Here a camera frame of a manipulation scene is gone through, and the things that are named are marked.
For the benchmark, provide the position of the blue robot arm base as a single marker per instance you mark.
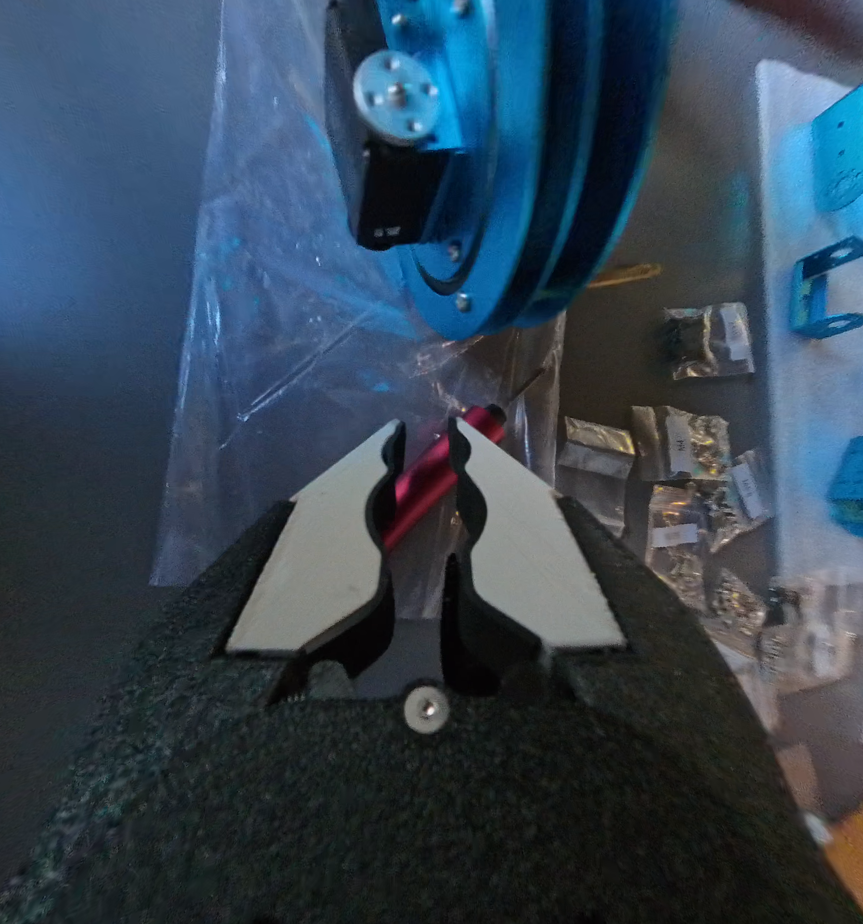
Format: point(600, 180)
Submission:
point(532, 144)

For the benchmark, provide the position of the clear plastic bag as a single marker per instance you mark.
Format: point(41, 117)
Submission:
point(258, 325)

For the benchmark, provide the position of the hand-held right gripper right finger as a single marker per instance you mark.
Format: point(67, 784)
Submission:
point(547, 577)

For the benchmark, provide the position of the long blue bracket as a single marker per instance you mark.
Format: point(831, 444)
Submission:
point(850, 151)

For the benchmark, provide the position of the red electric screwdriver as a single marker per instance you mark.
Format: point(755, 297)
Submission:
point(431, 469)

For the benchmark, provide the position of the pile of small screw bags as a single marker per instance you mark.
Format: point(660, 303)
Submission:
point(691, 447)

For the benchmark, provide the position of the grey desk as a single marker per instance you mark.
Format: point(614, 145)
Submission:
point(56, 361)

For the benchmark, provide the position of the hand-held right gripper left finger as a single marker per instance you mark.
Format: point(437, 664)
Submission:
point(309, 577)

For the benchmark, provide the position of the white foam sheet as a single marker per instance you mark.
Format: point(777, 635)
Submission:
point(770, 180)

